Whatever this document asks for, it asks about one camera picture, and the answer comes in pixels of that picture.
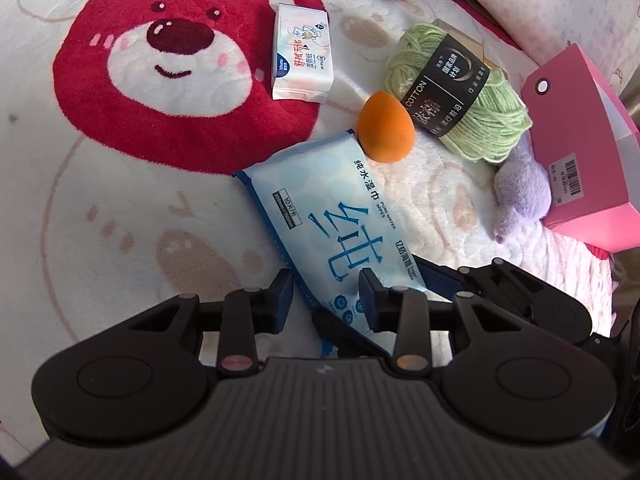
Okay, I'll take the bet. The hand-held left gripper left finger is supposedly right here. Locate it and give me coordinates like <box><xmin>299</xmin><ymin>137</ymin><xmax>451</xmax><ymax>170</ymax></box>
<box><xmin>125</xmin><ymin>269</ymin><xmax>294</xmax><ymax>377</ymax></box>

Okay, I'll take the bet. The green yarn ball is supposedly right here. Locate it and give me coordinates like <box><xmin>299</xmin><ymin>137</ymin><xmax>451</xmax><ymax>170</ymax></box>
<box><xmin>382</xmin><ymin>22</ymin><xmax>533</xmax><ymax>163</ymax></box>

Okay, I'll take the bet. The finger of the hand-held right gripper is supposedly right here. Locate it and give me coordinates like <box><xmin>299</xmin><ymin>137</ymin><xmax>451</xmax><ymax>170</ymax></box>
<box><xmin>414</xmin><ymin>255</ymin><xmax>538</xmax><ymax>316</ymax></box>
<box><xmin>311</xmin><ymin>310</ymin><xmax>396</xmax><ymax>356</ymax></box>

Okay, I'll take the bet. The bear print blanket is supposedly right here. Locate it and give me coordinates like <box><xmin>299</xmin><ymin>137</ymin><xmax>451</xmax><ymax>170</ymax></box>
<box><xmin>0</xmin><ymin>0</ymin><xmax>621</xmax><ymax>461</ymax></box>

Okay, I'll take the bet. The pink cardboard box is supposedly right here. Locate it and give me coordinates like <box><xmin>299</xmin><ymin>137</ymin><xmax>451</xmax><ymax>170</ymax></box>
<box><xmin>520</xmin><ymin>42</ymin><xmax>640</xmax><ymax>255</ymax></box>

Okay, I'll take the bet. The orange makeup sponge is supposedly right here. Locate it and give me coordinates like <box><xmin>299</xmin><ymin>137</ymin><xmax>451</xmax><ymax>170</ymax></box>
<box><xmin>357</xmin><ymin>90</ymin><xmax>417</xmax><ymax>165</ymax></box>

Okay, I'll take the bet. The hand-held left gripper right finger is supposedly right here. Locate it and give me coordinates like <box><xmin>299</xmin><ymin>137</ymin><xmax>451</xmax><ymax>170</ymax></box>
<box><xmin>360</xmin><ymin>268</ymin><xmax>526</xmax><ymax>377</ymax></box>

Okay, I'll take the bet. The white tissue pack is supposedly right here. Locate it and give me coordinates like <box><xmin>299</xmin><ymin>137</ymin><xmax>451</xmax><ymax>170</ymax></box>
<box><xmin>271</xmin><ymin>2</ymin><xmax>337</xmax><ymax>106</ymax></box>

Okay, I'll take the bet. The blue wet wipes packet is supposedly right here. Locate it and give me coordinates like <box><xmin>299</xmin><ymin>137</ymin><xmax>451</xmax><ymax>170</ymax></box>
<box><xmin>234</xmin><ymin>129</ymin><xmax>426</xmax><ymax>356</ymax></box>

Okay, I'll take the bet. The purple plush toy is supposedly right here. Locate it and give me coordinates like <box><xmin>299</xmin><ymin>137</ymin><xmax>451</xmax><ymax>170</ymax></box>
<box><xmin>492</xmin><ymin>137</ymin><xmax>551</xmax><ymax>246</ymax></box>

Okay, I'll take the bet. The pink checked pillow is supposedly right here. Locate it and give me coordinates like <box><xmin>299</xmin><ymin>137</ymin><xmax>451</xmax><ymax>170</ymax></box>
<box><xmin>435</xmin><ymin>0</ymin><xmax>640</xmax><ymax>106</ymax></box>

